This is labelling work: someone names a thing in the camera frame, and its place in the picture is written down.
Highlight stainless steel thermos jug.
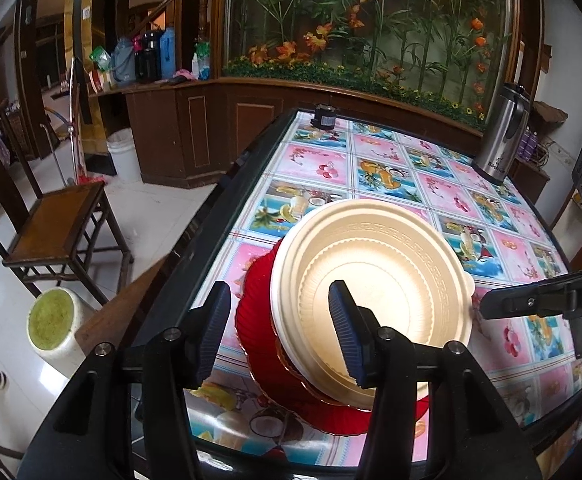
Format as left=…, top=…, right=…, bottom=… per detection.
left=472, top=82, right=530, bottom=187

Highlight large red ribbed plate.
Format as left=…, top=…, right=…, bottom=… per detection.
left=234, top=252, right=429, bottom=433

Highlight wooden chair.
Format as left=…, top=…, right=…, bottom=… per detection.
left=0, top=102, right=134, bottom=306

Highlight wooden side shelf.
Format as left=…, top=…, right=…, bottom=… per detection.
left=513, top=100, right=569, bottom=201

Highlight small black motor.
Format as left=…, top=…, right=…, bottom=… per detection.
left=310, top=104, right=339, bottom=128

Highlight blue water bottle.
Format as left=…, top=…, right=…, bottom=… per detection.
left=158, top=25, right=178, bottom=81

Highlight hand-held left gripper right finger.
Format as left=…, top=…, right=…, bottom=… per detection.
left=327, top=280, right=542, bottom=480

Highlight purple bottles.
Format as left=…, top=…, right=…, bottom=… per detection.
left=517, top=130, right=540, bottom=159

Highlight black kettle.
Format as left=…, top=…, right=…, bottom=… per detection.
left=135, top=30, right=164, bottom=83

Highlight mop with metal handle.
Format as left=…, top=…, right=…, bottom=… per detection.
left=68, top=57, right=107, bottom=186

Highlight small red ribbed plate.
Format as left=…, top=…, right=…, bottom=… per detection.
left=276, top=340, right=377, bottom=411

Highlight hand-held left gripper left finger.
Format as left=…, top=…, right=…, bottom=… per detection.
left=18, top=280, right=233, bottom=480

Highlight artificial flower display case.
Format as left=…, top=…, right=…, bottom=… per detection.
left=218, top=0, right=516, bottom=126

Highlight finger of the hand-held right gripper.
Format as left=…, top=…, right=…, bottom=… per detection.
left=480, top=265, right=582, bottom=358

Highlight green packet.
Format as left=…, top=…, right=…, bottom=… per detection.
left=90, top=46, right=112, bottom=72

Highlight green spray bottle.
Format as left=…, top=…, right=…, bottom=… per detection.
left=193, top=40, right=212, bottom=81

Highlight white cylinder with green top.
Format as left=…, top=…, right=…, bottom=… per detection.
left=26, top=287, right=94, bottom=378

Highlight grey bag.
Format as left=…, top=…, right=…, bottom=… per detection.
left=111, top=39, right=138, bottom=86

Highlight white plastic bucket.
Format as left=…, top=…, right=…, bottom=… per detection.
left=106, top=127, right=143, bottom=184

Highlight wooden cabinet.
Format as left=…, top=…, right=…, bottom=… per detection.
left=86, top=77, right=552, bottom=201

